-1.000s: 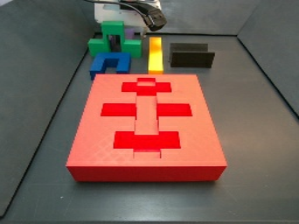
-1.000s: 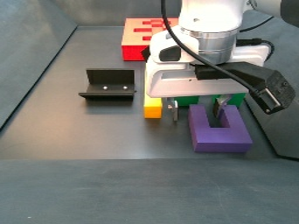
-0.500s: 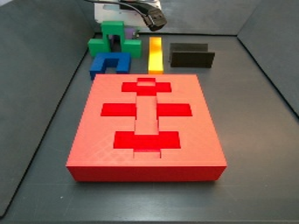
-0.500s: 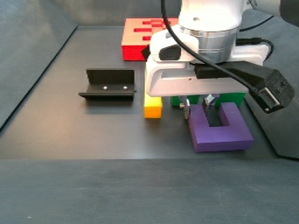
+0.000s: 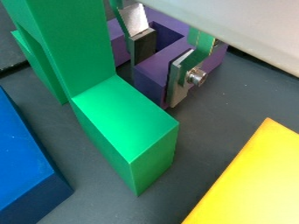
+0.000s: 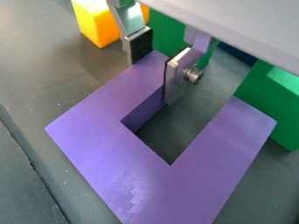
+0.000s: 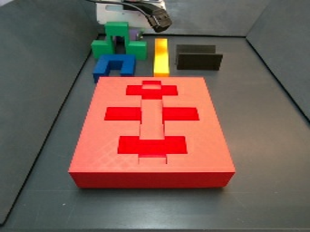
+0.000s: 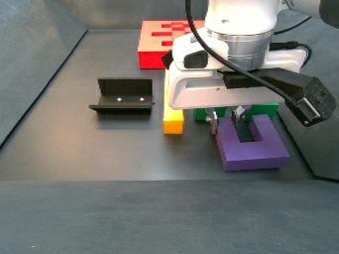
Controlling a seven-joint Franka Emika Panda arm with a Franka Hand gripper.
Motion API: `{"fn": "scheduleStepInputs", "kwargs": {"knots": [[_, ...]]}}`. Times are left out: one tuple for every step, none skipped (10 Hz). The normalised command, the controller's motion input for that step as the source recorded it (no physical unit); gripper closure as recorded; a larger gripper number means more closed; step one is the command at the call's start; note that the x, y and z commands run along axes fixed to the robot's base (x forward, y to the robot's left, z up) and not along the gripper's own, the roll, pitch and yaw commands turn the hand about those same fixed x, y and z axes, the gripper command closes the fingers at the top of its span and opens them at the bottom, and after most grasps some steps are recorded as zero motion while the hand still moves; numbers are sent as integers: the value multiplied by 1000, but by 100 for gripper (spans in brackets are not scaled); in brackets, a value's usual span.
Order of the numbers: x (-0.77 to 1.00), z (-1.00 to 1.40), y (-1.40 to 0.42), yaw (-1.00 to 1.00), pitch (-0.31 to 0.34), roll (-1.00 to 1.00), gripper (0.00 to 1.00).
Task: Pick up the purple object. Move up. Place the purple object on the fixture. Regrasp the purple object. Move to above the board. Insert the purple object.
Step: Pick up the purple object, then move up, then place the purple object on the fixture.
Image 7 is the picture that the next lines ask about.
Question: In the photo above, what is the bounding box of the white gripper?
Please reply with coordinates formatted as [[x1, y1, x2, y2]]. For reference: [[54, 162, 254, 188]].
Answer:
[[97, 0, 166, 29]]

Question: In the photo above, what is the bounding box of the purple U-shaped block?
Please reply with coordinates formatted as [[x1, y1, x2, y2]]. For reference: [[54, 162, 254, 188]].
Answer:
[[130, 28, 143, 41]]

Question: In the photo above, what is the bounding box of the black angled fixture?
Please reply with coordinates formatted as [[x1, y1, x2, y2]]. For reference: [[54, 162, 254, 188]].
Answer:
[[175, 44, 223, 71]]

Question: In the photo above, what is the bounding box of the red puzzle board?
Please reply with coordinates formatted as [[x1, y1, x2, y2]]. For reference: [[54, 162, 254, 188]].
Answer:
[[70, 77, 235, 189]]

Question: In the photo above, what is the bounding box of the green stepped block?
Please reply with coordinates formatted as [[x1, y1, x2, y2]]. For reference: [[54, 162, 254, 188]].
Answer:
[[91, 22, 149, 60]]

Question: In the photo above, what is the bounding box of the blue U-shaped block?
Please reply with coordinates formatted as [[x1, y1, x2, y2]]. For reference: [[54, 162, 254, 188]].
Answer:
[[94, 54, 137, 82]]

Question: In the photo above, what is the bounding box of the yellow long bar block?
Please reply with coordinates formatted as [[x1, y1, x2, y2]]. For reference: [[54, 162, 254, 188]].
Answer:
[[154, 38, 170, 77]]

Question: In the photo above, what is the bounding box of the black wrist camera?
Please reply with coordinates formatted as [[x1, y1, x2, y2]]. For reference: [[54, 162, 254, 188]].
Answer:
[[147, 8, 173, 33]]

